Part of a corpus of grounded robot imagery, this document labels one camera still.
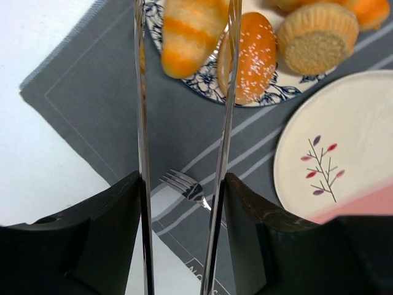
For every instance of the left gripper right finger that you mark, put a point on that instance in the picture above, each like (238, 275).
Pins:
(276, 252)

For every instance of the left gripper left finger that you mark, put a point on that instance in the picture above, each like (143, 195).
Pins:
(84, 249)

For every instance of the metal tongs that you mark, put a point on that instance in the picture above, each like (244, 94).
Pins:
(184, 134)

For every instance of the sesame bun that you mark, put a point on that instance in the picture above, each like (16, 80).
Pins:
(257, 57)

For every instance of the striped croissant bread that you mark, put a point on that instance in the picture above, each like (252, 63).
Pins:
(191, 31)

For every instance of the silver fork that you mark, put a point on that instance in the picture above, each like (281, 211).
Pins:
(188, 187)

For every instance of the pink and cream plate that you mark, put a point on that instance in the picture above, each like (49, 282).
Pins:
(334, 156)

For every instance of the grey striped placemat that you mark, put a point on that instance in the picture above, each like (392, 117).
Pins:
(85, 89)

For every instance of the blue floral plate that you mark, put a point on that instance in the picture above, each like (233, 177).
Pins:
(225, 56)

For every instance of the muffin cake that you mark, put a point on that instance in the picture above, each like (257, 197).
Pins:
(317, 37)

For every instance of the large orange croissant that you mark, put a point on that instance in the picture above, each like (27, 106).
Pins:
(370, 13)

